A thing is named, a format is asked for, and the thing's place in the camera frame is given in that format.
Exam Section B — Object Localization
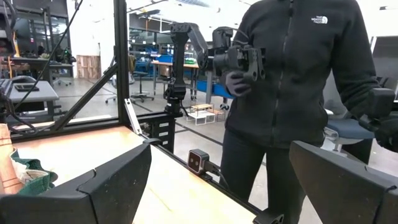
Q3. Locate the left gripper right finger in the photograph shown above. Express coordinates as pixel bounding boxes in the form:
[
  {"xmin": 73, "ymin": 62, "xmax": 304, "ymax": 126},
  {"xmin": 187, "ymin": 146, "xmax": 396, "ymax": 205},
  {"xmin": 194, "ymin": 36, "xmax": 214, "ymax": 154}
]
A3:
[{"xmin": 288, "ymin": 140, "xmax": 398, "ymax": 224}]

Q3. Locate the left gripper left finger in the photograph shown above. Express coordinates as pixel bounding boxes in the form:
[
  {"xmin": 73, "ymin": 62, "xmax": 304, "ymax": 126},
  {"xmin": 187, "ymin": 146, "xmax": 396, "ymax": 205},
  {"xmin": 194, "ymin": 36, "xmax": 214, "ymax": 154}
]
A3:
[{"xmin": 0, "ymin": 142, "xmax": 152, "ymax": 224}]

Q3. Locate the wooden-handled steel garden trowel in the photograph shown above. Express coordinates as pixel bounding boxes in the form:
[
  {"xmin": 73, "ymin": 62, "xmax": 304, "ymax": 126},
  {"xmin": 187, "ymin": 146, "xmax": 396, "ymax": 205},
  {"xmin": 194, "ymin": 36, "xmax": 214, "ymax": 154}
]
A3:
[{"xmin": 0, "ymin": 123, "xmax": 25, "ymax": 195}]

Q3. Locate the beige green canvas garden bag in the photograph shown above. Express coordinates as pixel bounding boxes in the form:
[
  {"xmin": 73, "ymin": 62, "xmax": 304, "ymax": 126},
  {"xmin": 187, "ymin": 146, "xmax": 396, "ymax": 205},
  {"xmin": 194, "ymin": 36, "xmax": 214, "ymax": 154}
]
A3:
[{"xmin": 9, "ymin": 148, "xmax": 59, "ymax": 197}]

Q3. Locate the blue seat office chair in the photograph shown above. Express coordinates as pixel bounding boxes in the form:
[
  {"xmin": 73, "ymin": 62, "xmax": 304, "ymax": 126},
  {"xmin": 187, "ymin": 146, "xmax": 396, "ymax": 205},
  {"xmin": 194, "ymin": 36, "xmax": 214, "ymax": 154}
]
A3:
[{"xmin": 322, "ymin": 71, "xmax": 398, "ymax": 153}]

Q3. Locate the black office chair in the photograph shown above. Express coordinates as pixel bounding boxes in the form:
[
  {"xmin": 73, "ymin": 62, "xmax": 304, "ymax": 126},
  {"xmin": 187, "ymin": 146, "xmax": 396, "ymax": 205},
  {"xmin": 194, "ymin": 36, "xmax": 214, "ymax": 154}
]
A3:
[{"xmin": 104, "ymin": 55, "xmax": 155, "ymax": 105}]

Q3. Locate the low white wooden shelf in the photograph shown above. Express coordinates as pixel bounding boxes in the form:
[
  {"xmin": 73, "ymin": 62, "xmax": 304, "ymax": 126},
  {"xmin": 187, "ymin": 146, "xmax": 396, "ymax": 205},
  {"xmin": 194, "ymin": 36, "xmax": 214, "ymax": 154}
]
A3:
[{"xmin": 185, "ymin": 103, "xmax": 227, "ymax": 126}]

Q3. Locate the person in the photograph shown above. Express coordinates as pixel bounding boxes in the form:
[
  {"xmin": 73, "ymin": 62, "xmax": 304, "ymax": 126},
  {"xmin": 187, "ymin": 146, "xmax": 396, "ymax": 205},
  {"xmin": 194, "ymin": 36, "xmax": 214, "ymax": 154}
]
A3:
[{"xmin": 218, "ymin": 0, "xmax": 398, "ymax": 224}]

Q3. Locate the brown wooden crate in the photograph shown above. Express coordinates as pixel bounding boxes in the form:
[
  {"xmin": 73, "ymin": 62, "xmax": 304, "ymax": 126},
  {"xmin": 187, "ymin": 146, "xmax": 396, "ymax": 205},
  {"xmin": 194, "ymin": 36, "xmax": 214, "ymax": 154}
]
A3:
[{"xmin": 75, "ymin": 54, "xmax": 103, "ymax": 80}]

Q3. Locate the gray rolling computer desk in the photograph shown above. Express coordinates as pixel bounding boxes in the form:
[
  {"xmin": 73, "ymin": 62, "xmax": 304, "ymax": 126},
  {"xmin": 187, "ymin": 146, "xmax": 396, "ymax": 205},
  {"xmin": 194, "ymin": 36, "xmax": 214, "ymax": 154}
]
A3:
[{"xmin": 0, "ymin": 77, "xmax": 60, "ymax": 125}]

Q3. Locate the person's right hand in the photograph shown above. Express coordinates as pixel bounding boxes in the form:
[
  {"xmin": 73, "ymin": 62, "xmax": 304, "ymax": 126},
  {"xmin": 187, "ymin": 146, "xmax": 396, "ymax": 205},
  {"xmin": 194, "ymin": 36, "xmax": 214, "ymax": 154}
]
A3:
[{"xmin": 223, "ymin": 70, "xmax": 253, "ymax": 98}]

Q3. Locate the small black depth camera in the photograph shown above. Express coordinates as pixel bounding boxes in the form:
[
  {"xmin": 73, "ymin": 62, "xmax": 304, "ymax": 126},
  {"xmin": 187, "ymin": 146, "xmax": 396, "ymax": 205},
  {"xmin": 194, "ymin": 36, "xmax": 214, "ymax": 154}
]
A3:
[{"xmin": 187, "ymin": 148, "xmax": 218, "ymax": 179}]

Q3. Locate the black aluminium table frame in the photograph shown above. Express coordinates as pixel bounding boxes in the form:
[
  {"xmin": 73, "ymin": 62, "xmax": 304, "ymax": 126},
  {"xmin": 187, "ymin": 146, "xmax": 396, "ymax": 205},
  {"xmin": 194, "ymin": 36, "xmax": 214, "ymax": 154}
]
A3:
[{"xmin": 0, "ymin": 0, "xmax": 285, "ymax": 224}]

